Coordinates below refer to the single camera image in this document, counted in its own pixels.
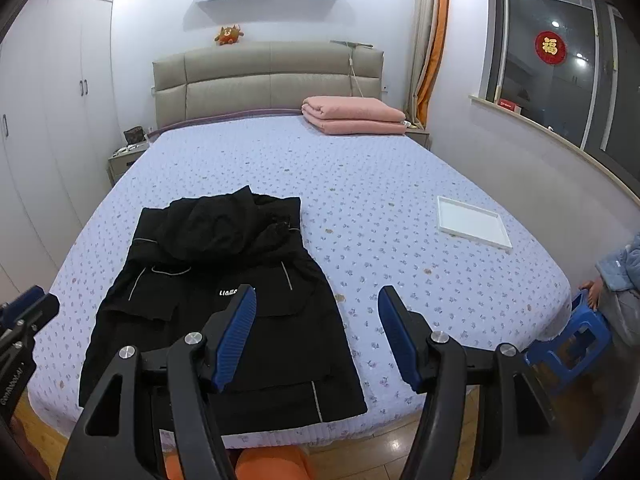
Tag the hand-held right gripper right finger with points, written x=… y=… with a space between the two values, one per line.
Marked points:
x=400 y=340

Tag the grey nightstand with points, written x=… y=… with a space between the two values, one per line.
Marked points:
x=122 y=165
x=417 y=137

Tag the blue plastic stool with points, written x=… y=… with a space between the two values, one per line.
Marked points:
x=575 y=340

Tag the orange plush toy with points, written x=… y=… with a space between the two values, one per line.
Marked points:
x=228 y=36

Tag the beige padded headboard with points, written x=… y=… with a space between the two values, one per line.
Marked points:
x=270 y=80

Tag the dark thin stick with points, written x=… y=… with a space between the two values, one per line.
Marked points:
x=350 y=44

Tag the white wardrobe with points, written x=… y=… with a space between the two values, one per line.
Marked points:
x=50 y=110

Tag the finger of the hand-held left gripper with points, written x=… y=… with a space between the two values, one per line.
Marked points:
x=42 y=310
x=20 y=305

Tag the black hooded jacket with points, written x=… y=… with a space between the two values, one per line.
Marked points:
x=165 y=310

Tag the round red window decoration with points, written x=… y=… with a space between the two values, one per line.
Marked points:
x=551 y=47

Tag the dark window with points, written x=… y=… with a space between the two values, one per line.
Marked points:
x=550 y=90

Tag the red box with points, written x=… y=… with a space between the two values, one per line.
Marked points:
x=508 y=106

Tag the folded pink blanket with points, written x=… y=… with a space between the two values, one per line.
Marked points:
x=355 y=112

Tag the white rectangular tray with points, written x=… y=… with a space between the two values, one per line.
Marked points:
x=472 y=220

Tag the bed with floral sheet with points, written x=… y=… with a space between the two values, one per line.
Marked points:
x=375 y=185

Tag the orange and white curtain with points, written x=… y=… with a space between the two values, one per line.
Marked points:
x=430 y=35

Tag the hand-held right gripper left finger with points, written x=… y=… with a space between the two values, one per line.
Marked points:
x=235 y=340

